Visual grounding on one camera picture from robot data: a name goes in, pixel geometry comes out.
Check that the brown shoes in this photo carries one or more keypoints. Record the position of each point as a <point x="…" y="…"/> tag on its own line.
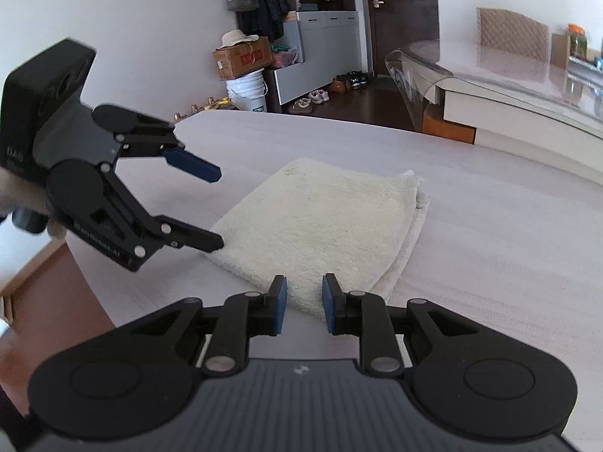
<point x="340" y="84"/>

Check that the cream towel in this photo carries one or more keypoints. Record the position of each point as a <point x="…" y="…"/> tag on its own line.
<point x="320" y="226"/>

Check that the glass-top side table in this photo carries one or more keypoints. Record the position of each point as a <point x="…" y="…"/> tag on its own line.
<point x="509" y="89"/>

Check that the person's left hand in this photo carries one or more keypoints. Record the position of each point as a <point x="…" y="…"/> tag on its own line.
<point x="21" y="193"/>

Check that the white grey cabinet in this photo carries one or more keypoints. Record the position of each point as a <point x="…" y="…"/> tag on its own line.
<point x="325" y="42"/>

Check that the large printed cardboard box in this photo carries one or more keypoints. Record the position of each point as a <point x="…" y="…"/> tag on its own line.
<point x="242" y="59"/>

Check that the black shoes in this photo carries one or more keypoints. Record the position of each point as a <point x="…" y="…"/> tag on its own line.
<point x="358" y="80"/>

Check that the small brown cardboard box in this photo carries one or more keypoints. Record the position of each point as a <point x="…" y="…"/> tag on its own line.
<point x="559" y="51"/>

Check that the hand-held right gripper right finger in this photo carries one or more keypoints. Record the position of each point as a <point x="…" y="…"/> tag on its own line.
<point x="348" y="313"/>

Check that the colourful cloth heap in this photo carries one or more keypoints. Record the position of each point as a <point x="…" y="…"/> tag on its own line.
<point x="285" y="55"/>

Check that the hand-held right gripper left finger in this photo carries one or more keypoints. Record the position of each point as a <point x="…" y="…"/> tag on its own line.
<point x="256" y="315"/>

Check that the dark hanging coat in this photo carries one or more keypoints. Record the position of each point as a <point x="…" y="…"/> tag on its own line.
<point x="266" y="0"/>

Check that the straw hat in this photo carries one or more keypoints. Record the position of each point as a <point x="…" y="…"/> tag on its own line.
<point x="235" y="37"/>

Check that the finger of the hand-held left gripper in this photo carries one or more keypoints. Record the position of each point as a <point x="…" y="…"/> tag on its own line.
<point x="193" y="165"/>
<point x="188" y="235"/>

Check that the glass jar orange lid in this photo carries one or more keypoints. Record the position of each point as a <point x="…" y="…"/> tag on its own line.
<point x="577" y="42"/>

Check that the dark brown door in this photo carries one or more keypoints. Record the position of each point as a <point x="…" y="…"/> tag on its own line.
<point x="400" y="19"/>

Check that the white plastic bucket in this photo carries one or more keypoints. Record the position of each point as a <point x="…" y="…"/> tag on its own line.
<point x="247" y="92"/>

